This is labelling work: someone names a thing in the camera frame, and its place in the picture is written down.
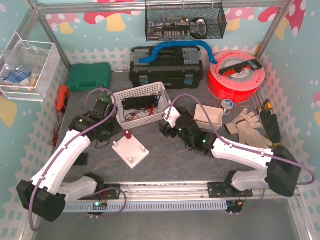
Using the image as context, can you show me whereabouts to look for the large red spring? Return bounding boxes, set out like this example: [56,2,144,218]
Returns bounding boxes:
[124,130,132,140]

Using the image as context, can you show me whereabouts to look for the white peg base plate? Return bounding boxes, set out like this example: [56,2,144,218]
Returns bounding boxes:
[112,133,150,169]

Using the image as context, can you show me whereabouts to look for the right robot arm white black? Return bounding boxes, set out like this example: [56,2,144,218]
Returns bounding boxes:
[162,104,316,197]

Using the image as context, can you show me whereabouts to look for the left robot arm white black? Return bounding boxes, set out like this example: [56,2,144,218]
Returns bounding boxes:
[16,88,119,232]

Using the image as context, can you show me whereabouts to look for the green brass valve fitting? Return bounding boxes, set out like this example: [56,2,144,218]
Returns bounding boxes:
[101,93,112,103]

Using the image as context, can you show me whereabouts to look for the black battery holder in basket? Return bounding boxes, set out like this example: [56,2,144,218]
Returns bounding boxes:
[121,95,159,110]

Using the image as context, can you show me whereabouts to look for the white plastic perforated basket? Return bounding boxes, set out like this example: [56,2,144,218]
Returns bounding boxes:
[112,82,171,130]

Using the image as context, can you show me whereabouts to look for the white small parts box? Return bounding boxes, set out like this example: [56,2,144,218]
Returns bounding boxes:
[193,104,223,131]

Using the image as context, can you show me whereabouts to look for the orange multimeter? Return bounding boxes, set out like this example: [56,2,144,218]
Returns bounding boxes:
[56,84,71,114]

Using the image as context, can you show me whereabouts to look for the green plastic tool case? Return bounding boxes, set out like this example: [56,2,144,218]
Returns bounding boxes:
[67,62,112,92]

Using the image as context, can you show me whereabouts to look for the red multimeter probe leads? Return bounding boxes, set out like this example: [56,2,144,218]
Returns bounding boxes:
[50,113,62,150]

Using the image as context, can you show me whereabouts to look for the black toolbox with blue latches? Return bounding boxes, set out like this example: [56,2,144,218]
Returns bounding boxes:
[129,46,204,89]

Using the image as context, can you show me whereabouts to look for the white work glove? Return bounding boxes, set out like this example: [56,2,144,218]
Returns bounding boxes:
[224,108,273,149]

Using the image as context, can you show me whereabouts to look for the red filament spool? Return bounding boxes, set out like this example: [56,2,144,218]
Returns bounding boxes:
[206,50,266,104]

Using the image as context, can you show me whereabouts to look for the yellow black screwdriver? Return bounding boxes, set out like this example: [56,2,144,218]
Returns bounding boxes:
[257,99,273,114]

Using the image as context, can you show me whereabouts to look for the blue white glove in box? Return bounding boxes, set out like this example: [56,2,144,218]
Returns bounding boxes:
[4,66,32,86]

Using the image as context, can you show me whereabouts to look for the black bracket on floor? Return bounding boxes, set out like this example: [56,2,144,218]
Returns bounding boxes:
[73,152,89,166]

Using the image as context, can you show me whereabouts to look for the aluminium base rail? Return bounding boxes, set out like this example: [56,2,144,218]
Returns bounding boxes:
[62,181,298,202]

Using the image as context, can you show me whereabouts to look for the blue corrugated hose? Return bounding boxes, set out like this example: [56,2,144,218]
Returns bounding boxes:
[138,40,218,65]

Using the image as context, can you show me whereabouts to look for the grey slotted cable duct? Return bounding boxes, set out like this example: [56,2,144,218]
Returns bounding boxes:
[63,200,228,213]

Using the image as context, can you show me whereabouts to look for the clear acrylic wall box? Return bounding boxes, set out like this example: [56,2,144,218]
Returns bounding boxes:
[0,32,61,102]

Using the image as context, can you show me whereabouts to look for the black wire mesh basket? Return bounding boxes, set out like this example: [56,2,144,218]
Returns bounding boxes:
[145,0,227,42]

